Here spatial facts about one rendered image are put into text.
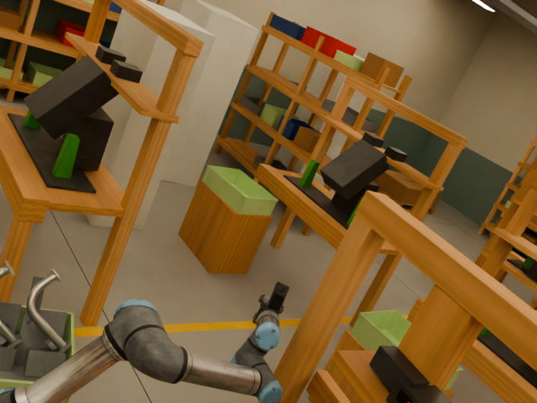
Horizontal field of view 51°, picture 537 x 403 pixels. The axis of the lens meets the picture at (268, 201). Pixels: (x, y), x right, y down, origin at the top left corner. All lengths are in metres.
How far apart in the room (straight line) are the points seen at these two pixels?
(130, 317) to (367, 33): 9.65
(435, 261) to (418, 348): 0.24
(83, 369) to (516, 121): 11.50
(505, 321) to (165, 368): 0.84
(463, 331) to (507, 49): 11.67
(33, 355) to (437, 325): 1.40
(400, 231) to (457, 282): 0.25
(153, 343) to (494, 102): 11.76
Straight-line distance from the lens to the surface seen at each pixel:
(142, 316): 1.56
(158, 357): 1.49
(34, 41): 7.48
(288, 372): 2.08
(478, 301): 1.56
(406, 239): 1.71
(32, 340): 2.29
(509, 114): 12.64
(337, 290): 1.89
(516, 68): 12.85
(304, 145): 7.27
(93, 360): 1.61
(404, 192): 10.19
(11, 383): 2.08
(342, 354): 1.71
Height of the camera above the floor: 2.35
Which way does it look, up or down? 18 degrees down
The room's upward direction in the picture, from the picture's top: 24 degrees clockwise
